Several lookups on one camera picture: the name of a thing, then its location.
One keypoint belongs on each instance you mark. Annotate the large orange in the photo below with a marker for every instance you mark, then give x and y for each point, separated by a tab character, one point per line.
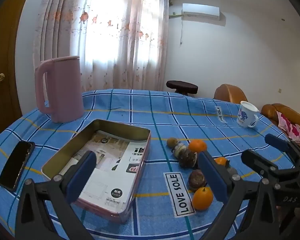
197	145

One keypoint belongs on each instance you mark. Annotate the brass door knob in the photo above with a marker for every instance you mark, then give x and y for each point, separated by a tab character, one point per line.
1	77

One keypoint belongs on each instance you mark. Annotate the pink patterned cloth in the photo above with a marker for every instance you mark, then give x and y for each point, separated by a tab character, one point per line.
290	127

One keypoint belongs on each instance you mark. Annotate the white mug with blue print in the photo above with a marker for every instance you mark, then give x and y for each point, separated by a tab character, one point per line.
245	115

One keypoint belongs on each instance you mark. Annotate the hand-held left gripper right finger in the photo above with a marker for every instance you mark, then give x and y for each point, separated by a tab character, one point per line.
212	177

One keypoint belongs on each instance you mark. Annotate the dark mangosteen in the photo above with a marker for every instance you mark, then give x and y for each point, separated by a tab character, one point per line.
196	178
187	158

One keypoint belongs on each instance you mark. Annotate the medium orange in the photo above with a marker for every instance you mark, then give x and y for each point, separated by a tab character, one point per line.
202	200

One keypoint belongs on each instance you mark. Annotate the wooden door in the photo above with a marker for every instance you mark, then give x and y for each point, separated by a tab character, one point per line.
2	55

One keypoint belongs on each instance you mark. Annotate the green pipe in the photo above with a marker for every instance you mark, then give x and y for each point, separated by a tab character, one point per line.
175	15

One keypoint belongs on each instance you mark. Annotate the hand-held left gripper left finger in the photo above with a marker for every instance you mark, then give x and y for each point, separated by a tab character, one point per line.
81	177

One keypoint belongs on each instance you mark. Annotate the sheer floral curtain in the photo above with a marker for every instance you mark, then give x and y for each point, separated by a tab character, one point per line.
102	30

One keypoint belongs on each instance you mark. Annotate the pink electric kettle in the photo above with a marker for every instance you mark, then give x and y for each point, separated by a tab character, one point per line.
65	90

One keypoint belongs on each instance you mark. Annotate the brown kiwi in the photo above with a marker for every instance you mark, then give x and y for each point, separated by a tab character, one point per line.
171	142

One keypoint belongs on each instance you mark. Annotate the small glass jar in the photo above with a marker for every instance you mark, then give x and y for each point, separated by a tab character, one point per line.
179	148

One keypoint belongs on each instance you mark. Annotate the printed paper booklet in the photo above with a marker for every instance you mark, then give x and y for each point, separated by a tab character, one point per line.
120	155

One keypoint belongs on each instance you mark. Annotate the small orange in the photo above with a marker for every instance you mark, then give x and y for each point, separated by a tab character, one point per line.
220	161

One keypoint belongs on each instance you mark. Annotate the pink metal tin box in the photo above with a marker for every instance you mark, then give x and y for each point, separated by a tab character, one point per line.
62	152

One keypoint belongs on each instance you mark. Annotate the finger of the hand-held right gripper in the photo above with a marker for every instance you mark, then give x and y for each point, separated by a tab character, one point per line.
258	162
277	142

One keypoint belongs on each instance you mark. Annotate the dark round stool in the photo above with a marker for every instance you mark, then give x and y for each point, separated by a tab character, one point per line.
181	85

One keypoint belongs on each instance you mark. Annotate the brown leather sofa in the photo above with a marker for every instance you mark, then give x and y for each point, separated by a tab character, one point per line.
270	110

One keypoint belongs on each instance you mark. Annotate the blue plaid tablecloth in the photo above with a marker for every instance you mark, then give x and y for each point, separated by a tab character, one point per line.
152	120

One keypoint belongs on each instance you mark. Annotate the white air conditioner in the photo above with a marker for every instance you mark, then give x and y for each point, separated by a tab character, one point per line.
200	11

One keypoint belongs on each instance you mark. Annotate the black smartphone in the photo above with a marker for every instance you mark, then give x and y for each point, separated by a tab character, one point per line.
16	165

